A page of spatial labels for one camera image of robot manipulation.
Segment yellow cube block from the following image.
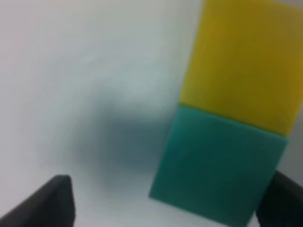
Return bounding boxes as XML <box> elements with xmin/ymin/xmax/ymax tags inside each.
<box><xmin>179</xmin><ymin>0</ymin><xmax>303</xmax><ymax>135</ymax></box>

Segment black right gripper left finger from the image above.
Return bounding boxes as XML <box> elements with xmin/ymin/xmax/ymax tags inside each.
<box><xmin>0</xmin><ymin>175</ymin><xmax>76</xmax><ymax>227</ymax></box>

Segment green cube block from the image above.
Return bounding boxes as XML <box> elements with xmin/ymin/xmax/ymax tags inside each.
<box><xmin>150</xmin><ymin>105</ymin><xmax>288</xmax><ymax>227</ymax></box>

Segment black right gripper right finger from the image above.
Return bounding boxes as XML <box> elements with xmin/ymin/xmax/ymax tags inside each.
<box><xmin>256</xmin><ymin>171</ymin><xmax>303</xmax><ymax>227</ymax></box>

